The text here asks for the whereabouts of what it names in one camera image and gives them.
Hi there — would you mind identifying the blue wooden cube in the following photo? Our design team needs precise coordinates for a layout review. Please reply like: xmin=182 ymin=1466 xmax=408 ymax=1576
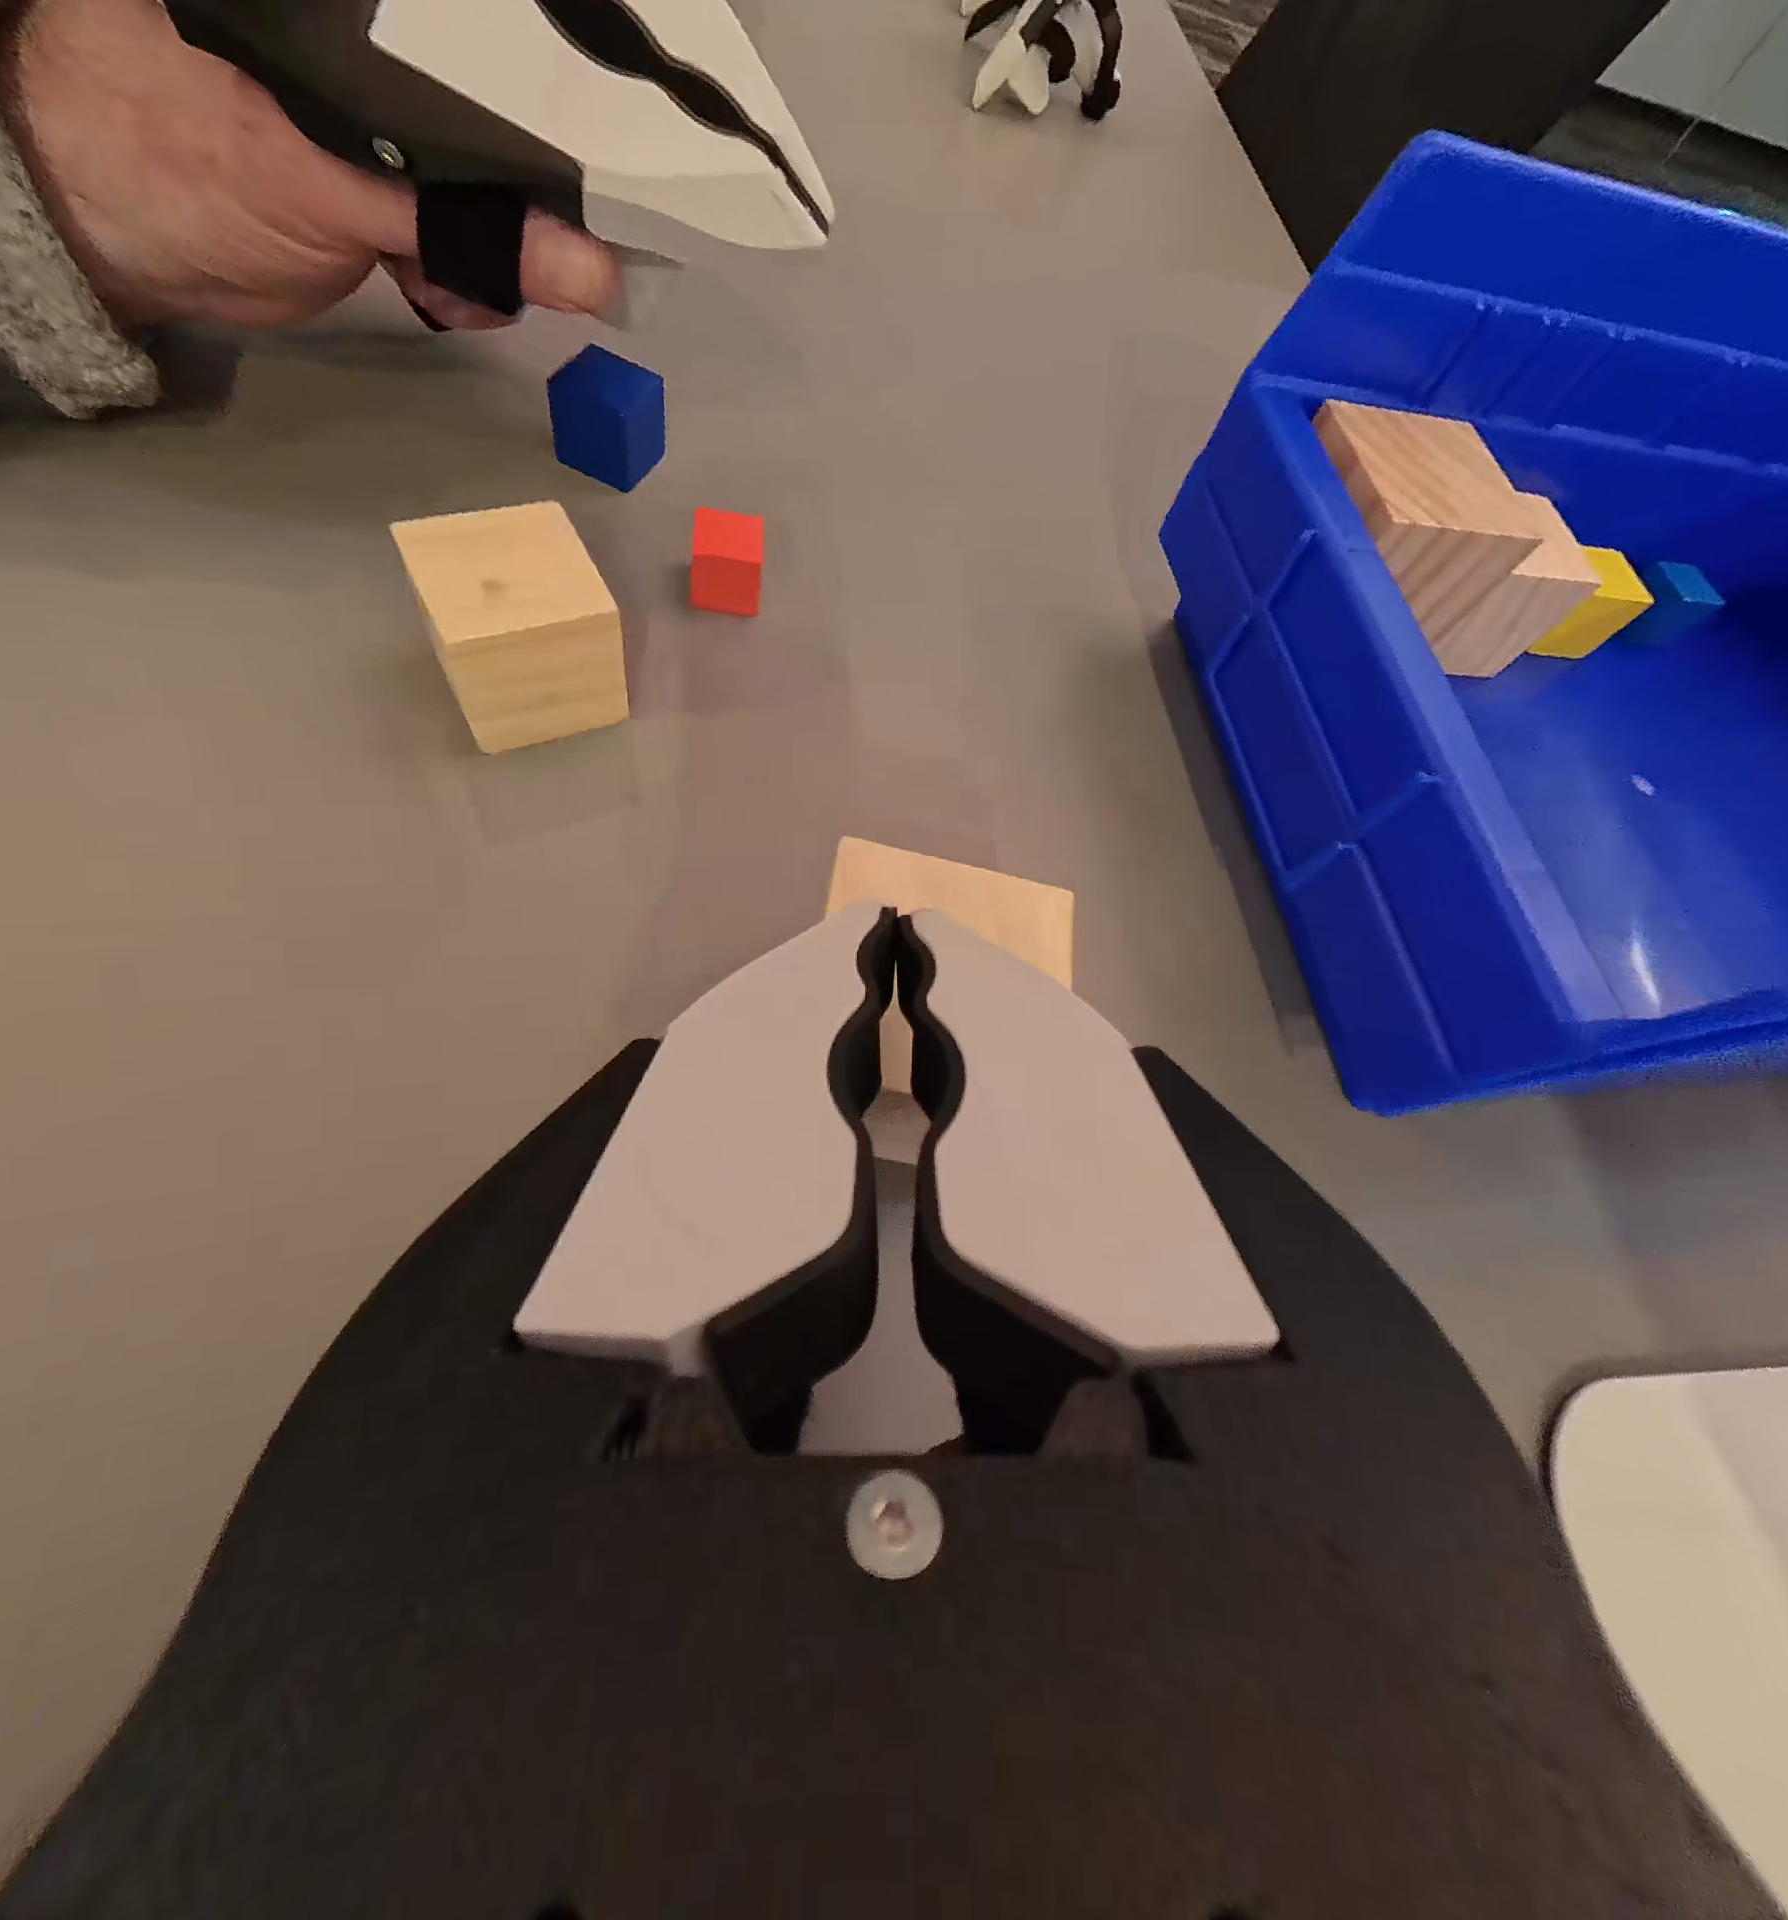
xmin=546 ymin=342 xmax=667 ymax=495

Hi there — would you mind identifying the black and white folded toy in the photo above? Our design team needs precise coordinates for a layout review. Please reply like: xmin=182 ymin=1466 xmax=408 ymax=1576
xmin=959 ymin=0 xmax=1129 ymax=122

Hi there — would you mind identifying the blue plastic bin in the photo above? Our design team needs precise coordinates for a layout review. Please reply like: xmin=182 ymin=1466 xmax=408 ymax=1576
xmin=1159 ymin=130 xmax=1788 ymax=1118

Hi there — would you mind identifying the large striped-grain wooden cube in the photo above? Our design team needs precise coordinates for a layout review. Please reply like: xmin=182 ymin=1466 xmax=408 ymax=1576
xmin=1310 ymin=399 xmax=1532 ymax=680

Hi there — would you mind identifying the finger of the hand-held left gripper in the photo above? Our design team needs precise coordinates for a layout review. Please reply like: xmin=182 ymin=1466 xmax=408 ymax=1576
xmin=368 ymin=0 xmax=825 ymax=251
xmin=557 ymin=0 xmax=836 ymax=235

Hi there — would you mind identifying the person's left hand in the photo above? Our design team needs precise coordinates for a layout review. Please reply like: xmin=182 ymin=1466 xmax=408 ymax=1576
xmin=0 ymin=0 xmax=629 ymax=336

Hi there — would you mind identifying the tan wooden cube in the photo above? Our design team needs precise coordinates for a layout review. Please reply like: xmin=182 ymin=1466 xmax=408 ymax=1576
xmin=826 ymin=836 xmax=1076 ymax=1105

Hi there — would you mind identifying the red wooden cube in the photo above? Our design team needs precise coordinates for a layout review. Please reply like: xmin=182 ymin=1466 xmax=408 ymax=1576
xmin=691 ymin=506 xmax=767 ymax=617

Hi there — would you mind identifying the pale yellowish wooden cube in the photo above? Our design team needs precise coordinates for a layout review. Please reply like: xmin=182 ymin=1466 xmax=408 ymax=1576
xmin=390 ymin=501 xmax=633 ymax=753

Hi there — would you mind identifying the medium natural wooden cube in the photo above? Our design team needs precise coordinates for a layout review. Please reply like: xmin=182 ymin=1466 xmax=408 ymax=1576
xmin=1493 ymin=493 xmax=1605 ymax=662

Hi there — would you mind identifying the yellow wooden cube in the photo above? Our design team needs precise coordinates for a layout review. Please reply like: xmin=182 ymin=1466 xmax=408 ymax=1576
xmin=1527 ymin=548 xmax=1655 ymax=662

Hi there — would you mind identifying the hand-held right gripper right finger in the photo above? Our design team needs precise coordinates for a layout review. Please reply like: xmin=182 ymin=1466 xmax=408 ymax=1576
xmin=898 ymin=907 xmax=1281 ymax=1457

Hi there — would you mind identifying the small light blue cube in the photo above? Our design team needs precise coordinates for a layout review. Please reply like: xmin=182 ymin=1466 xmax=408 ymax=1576
xmin=1625 ymin=562 xmax=1727 ymax=647

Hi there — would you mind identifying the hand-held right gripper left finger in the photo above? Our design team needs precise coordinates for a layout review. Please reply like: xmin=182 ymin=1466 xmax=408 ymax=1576
xmin=515 ymin=905 xmax=897 ymax=1455

